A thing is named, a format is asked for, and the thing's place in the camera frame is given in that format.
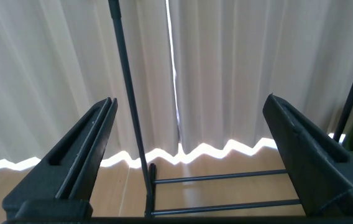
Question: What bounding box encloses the black clothes rack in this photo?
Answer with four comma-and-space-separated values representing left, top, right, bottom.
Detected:
107, 0, 353, 218

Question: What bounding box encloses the beige curtain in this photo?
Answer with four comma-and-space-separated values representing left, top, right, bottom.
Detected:
0, 0, 353, 166

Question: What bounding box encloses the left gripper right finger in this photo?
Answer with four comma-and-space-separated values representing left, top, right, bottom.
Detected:
262, 93, 353, 217

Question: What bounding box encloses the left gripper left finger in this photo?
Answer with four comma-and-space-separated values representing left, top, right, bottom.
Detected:
2, 97, 119, 218

